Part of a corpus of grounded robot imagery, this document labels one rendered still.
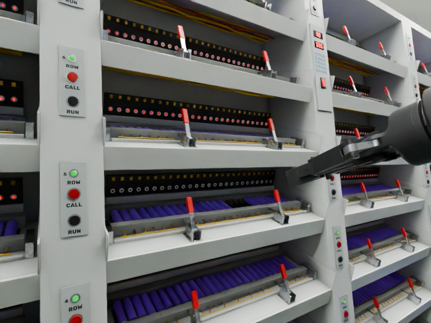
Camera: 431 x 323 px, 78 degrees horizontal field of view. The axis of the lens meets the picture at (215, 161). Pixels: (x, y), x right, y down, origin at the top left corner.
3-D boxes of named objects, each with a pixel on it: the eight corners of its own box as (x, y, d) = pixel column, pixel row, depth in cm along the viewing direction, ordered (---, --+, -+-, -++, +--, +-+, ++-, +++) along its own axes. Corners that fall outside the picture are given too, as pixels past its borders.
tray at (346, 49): (405, 77, 122) (413, 45, 119) (322, 47, 89) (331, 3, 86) (362, 78, 138) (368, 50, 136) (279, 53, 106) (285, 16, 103)
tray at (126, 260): (322, 232, 79) (329, 202, 77) (104, 284, 46) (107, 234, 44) (274, 207, 95) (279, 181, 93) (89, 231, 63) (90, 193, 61)
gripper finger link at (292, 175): (322, 177, 44) (319, 177, 44) (291, 186, 50) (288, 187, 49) (317, 159, 45) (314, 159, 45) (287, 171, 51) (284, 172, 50)
